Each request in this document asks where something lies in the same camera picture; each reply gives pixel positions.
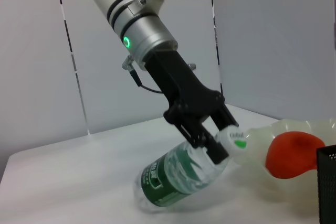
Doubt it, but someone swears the left arm connector cable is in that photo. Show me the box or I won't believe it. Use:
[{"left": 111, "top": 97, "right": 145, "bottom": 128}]
[{"left": 121, "top": 55, "right": 169, "bottom": 94}]

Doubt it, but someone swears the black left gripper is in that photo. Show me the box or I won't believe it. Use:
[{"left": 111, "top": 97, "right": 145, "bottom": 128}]
[{"left": 143, "top": 49, "right": 240, "bottom": 165}]

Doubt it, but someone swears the clear green-label water bottle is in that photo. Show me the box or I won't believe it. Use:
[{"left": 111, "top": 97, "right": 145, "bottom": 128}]
[{"left": 134, "top": 126, "right": 249, "bottom": 214}]

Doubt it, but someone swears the black mesh pen holder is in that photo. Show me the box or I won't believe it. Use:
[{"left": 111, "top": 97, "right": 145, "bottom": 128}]
[{"left": 316, "top": 144, "right": 336, "bottom": 224}]

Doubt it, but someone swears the pale green glass fruit plate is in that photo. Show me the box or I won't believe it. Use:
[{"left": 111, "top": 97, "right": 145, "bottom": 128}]
[{"left": 230, "top": 118, "right": 336, "bottom": 209}]

